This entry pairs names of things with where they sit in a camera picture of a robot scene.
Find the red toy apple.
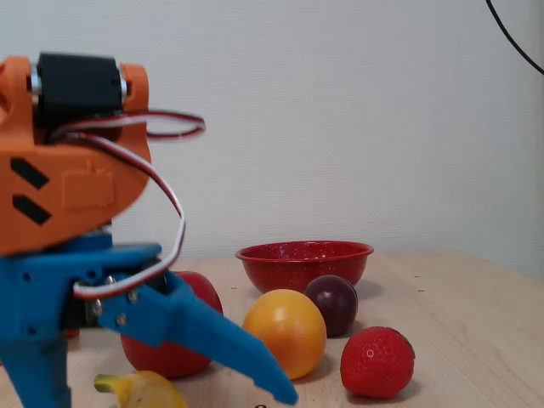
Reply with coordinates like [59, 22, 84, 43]
[120, 270, 225, 381]

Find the orange toy fruit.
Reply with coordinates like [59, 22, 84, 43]
[242, 288, 328, 382]

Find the red speckled bowl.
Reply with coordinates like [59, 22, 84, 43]
[235, 241, 375, 295]

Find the yellow toy banana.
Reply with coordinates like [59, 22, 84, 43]
[93, 370, 189, 408]

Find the dark purple toy plum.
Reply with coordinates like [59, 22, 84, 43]
[303, 274, 360, 339]

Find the red white black servo cable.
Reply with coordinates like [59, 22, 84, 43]
[46, 109, 207, 144]
[63, 131, 187, 301]

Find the red toy strawberry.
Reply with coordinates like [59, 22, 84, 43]
[339, 326, 417, 400]

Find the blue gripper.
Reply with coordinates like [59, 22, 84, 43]
[0, 233, 167, 408]

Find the thin black hanging cable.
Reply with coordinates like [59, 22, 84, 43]
[485, 0, 544, 77]

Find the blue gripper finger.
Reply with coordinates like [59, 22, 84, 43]
[98, 270, 299, 405]

